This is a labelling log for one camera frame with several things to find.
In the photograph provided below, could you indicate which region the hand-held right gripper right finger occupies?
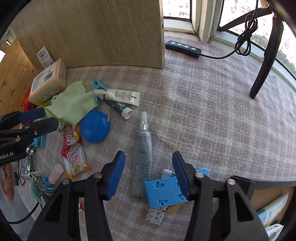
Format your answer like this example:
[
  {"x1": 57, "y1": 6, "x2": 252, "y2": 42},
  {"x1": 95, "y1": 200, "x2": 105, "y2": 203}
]
[{"x1": 171, "y1": 151, "x2": 270, "y2": 241}]

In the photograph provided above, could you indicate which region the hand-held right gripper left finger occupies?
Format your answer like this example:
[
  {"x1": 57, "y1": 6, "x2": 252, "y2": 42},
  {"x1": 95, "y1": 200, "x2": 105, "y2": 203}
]
[{"x1": 27, "y1": 150, "x2": 126, "y2": 241}]

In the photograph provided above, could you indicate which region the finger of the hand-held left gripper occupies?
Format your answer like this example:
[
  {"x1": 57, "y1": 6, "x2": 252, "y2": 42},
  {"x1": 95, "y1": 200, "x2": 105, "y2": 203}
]
[
  {"x1": 0, "y1": 116, "x2": 59, "y2": 149},
  {"x1": 0, "y1": 107, "x2": 46, "y2": 130}
]

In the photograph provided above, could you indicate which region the grey squeeze tube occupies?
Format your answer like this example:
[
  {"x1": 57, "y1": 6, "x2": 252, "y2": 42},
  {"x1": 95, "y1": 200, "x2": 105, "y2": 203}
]
[{"x1": 132, "y1": 112, "x2": 153, "y2": 203}]

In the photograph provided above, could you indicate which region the green microfibre cloth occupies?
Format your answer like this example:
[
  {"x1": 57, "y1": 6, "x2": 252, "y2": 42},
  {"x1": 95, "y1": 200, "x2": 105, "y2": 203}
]
[{"x1": 44, "y1": 81, "x2": 100, "y2": 126}]

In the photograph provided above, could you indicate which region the blue round tape measure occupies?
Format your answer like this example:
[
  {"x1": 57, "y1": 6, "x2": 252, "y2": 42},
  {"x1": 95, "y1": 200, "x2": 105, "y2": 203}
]
[{"x1": 81, "y1": 110, "x2": 111, "y2": 143}]

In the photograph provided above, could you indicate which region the black rectangular container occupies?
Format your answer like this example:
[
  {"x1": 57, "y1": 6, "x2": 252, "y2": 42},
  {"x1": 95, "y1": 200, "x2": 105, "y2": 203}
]
[{"x1": 231, "y1": 175, "x2": 296, "y2": 241}]

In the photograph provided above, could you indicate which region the white sunscreen tube blue cap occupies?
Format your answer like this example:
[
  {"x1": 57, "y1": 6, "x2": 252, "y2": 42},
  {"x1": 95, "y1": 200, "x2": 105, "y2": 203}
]
[{"x1": 257, "y1": 192, "x2": 289, "y2": 226}]

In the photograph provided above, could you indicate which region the person's left hand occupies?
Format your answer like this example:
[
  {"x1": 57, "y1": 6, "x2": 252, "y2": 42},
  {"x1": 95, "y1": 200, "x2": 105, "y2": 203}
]
[{"x1": 0, "y1": 163, "x2": 16, "y2": 201}]

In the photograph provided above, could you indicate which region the red snack packet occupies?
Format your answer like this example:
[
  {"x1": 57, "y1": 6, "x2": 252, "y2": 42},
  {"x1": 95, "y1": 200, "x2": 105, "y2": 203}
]
[{"x1": 21, "y1": 88, "x2": 38, "y2": 112}]

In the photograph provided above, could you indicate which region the teal plastic clothespin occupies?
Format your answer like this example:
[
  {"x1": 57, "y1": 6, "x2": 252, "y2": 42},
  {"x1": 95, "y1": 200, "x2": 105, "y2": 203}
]
[
  {"x1": 92, "y1": 79, "x2": 109, "y2": 105},
  {"x1": 30, "y1": 183, "x2": 44, "y2": 207},
  {"x1": 30, "y1": 136, "x2": 47, "y2": 149}
]

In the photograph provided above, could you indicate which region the blue plastic phone stand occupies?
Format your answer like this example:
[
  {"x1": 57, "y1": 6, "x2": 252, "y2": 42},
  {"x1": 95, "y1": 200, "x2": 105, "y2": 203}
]
[{"x1": 144, "y1": 168, "x2": 210, "y2": 208}]

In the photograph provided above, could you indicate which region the metal carabiner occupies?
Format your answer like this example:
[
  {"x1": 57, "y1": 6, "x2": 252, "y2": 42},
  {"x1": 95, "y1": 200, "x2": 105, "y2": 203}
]
[{"x1": 24, "y1": 145, "x2": 37, "y2": 179}]

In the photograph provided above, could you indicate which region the small coffee creamer packet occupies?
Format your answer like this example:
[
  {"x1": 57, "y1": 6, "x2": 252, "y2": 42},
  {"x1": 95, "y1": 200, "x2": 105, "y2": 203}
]
[{"x1": 60, "y1": 123, "x2": 81, "y2": 146}]

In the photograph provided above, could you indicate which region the wooden clothespin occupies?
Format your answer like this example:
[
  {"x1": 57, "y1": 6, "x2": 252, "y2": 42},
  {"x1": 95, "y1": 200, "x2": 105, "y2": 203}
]
[{"x1": 165, "y1": 204, "x2": 183, "y2": 216}]

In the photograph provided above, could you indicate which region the orange wrapped sponge block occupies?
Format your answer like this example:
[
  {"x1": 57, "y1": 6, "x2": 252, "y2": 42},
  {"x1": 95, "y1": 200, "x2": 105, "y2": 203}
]
[{"x1": 28, "y1": 58, "x2": 67, "y2": 106}]

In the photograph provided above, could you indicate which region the pine plank board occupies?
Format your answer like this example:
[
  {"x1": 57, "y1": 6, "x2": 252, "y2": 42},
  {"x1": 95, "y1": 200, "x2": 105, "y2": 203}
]
[{"x1": 0, "y1": 38, "x2": 38, "y2": 116}]

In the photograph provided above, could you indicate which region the large coffee creamer packet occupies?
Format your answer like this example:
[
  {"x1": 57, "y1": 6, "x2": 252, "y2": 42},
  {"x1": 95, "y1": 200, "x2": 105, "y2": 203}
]
[{"x1": 60, "y1": 139, "x2": 89, "y2": 179}]

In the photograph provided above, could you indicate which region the metal clamp tool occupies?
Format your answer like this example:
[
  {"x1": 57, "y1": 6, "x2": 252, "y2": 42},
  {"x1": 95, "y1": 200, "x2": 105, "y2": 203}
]
[{"x1": 30, "y1": 173, "x2": 55, "y2": 198}]

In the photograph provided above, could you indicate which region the white patterned lighter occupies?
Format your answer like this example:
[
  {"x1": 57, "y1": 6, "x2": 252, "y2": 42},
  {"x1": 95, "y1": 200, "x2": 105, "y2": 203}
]
[{"x1": 145, "y1": 169, "x2": 174, "y2": 225}]

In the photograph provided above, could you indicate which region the pink lip balm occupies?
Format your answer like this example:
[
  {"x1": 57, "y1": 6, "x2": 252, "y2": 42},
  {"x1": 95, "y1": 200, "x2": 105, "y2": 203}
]
[{"x1": 48, "y1": 164, "x2": 64, "y2": 186}]

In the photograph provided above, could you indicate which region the small grey card package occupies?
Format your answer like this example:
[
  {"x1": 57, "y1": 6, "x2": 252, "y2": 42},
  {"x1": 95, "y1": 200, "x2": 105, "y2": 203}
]
[{"x1": 36, "y1": 46, "x2": 54, "y2": 69}]

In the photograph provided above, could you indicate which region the dark green tube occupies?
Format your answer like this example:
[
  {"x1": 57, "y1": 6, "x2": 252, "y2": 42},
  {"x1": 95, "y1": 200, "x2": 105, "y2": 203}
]
[{"x1": 103, "y1": 98, "x2": 133, "y2": 120}]

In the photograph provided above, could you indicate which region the white cream tube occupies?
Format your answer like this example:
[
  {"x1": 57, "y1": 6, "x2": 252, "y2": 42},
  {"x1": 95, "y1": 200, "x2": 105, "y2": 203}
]
[{"x1": 93, "y1": 88, "x2": 141, "y2": 106}]

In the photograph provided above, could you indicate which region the light wood panel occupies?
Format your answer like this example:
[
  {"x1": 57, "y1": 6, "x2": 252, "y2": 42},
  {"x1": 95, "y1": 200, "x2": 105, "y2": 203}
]
[{"x1": 10, "y1": 0, "x2": 165, "y2": 70}]

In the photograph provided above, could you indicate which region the black inline controller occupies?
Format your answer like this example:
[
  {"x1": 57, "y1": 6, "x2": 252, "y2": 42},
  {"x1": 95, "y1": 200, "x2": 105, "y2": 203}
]
[{"x1": 165, "y1": 40, "x2": 202, "y2": 58}]

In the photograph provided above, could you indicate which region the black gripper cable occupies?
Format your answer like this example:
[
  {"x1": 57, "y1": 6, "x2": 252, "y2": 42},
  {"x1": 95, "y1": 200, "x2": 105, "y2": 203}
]
[{"x1": 8, "y1": 200, "x2": 41, "y2": 225}]

